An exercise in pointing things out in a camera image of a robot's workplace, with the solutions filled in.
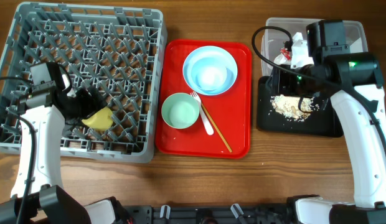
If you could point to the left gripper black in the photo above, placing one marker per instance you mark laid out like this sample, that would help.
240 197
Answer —
92 106

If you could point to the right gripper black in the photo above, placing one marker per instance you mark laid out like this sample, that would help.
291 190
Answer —
279 84

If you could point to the rice and peanut leftovers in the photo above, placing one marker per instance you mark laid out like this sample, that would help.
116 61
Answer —
288 106

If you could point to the yellow plastic cup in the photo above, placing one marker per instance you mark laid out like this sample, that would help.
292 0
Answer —
101 120

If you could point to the light green bowl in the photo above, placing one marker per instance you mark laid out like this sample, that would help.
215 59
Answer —
180 111

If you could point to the red snack wrapper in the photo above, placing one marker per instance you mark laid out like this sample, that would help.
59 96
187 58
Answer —
286 53

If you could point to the light blue bowl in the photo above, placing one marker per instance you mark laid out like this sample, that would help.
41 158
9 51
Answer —
208 73

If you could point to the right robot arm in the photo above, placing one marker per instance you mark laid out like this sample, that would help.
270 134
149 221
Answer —
354 84

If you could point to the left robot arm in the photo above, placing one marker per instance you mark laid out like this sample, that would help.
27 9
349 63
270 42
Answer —
43 112

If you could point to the black waste tray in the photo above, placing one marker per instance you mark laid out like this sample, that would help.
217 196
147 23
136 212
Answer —
322 122

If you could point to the grey dishwasher rack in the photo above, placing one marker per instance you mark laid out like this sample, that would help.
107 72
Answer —
117 50

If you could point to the clear plastic bin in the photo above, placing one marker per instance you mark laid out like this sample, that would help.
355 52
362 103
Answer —
273 41

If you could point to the light blue plate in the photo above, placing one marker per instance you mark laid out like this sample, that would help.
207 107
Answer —
216 52

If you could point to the red plastic tray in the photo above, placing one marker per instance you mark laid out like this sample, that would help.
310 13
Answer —
231 110

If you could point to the wooden chopstick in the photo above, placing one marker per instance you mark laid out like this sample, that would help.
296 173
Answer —
216 128

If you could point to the white plastic fork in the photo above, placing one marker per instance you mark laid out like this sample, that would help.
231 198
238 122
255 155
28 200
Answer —
207 125

